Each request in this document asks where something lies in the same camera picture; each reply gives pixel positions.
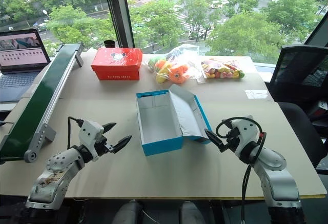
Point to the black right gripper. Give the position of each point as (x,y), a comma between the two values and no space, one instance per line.
(230,138)

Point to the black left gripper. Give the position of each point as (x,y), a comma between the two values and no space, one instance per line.
(103,145)

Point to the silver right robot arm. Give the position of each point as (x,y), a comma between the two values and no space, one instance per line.
(275,172)

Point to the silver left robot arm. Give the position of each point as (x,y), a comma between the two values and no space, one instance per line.
(59,168)

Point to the blue shoe box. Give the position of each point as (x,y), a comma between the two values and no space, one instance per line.
(160,121)

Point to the red shoe box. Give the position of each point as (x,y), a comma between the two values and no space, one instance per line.
(116,65)

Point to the green conveyor belt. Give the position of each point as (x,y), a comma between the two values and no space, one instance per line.
(38,98)

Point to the clear bag of colourful toys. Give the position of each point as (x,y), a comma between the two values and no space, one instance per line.
(223,71)

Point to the grey rounded shape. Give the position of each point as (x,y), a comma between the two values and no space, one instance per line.
(129,212)

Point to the clear bag of plush toys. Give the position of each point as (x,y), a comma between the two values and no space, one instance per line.
(171,70)

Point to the black cup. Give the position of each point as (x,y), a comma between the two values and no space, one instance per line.
(109,43)

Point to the black mesh office chair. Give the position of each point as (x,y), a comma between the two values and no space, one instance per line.
(298,80)

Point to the dark grey laptop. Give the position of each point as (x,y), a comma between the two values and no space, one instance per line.
(18,65)

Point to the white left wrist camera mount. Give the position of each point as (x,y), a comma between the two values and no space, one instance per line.
(89,131)

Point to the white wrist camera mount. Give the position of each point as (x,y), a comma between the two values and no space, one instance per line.
(89,131)
(246,131)

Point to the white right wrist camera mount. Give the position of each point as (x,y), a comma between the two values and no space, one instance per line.
(246,131)

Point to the dark window frame pillar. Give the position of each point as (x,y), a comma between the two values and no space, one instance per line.
(119,11)

